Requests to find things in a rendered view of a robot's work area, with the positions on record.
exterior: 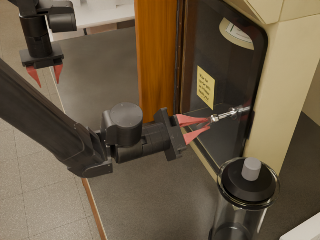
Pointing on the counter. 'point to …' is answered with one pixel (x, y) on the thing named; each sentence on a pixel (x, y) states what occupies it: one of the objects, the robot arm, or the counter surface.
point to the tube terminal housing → (281, 81)
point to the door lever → (216, 118)
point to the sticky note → (205, 87)
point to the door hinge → (175, 50)
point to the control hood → (261, 9)
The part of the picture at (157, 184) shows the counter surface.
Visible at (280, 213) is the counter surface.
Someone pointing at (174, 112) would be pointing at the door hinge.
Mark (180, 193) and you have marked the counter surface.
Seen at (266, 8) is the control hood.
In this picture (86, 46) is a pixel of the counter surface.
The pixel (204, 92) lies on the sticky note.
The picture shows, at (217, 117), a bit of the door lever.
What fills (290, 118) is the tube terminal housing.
